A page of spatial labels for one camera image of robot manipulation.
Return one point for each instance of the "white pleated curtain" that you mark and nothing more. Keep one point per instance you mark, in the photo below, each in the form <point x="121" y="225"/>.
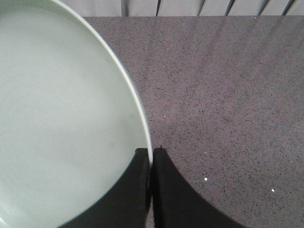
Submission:
<point x="168" y="8"/>

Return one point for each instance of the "light green round plate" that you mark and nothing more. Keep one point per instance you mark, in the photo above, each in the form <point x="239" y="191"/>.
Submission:
<point x="70" y="117"/>

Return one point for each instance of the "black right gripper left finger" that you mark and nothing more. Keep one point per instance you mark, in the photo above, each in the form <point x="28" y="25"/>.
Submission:
<point x="126" y="204"/>

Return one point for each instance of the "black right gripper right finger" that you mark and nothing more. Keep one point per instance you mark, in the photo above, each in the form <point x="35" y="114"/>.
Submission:
<point x="176" y="204"/>

